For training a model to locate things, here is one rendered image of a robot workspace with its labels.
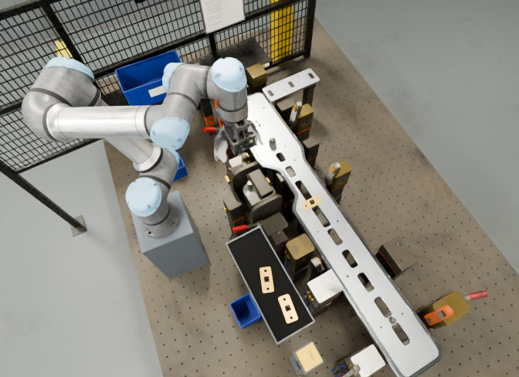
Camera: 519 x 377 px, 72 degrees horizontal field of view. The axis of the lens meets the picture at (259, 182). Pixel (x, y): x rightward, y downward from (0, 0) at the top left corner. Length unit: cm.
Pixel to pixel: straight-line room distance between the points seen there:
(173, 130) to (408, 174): 150
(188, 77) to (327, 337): 123
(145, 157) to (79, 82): 32
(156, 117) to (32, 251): 230
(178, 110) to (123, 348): 194
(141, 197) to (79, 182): 187
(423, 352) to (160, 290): 111
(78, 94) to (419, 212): 157
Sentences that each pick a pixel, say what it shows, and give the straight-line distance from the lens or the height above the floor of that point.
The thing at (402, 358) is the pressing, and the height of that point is 100.
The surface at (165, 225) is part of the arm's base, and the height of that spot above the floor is 116.
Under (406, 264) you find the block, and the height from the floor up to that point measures 103.
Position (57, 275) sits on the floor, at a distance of 284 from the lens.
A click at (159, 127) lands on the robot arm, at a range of 78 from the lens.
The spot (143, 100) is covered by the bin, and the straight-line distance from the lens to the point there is 184.
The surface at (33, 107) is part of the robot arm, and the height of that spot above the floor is 171.
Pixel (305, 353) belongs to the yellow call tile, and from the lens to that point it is 121.
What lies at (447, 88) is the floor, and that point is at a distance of 357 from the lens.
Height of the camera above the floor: 236
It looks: 61 degrees down
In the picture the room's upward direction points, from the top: 4 degrees counter-clockwise
